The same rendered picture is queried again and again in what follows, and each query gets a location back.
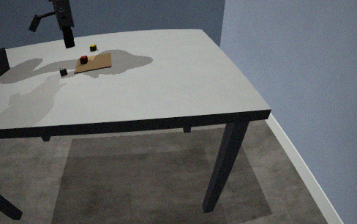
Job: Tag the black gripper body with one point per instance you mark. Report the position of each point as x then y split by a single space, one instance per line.
66 11

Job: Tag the white die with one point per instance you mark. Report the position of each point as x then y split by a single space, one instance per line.
63 71

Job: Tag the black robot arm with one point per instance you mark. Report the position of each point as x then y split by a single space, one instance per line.
37 19

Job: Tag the tan mat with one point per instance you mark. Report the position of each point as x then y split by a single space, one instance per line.
94 63

